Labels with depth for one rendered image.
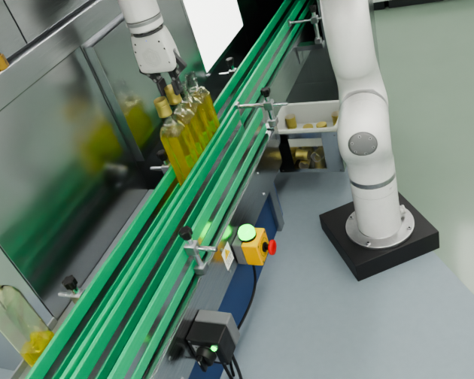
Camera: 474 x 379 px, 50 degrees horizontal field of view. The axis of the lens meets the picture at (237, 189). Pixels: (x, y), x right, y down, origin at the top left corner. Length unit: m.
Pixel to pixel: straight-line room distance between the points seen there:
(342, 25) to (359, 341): 0.74
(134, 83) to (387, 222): 0.77
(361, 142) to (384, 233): 0.35
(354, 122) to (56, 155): 0.68
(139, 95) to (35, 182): 0.41
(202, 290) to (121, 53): 0.64
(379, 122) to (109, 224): 0.72
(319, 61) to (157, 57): 1.25
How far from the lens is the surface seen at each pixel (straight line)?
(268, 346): 1.36
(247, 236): 1.25
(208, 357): 1.10
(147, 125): 1.44
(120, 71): 1.37
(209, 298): 1.19
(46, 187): 1.19
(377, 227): 1.42
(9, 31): 1.16
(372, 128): 1.17
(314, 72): 2.43
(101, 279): 1.16
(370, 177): 1.31
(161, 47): 1.25
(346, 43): 1.14
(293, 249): 1.57
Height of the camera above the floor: 1.84
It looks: 36 degrees down
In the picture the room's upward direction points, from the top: 19 degrees counter-clockwise
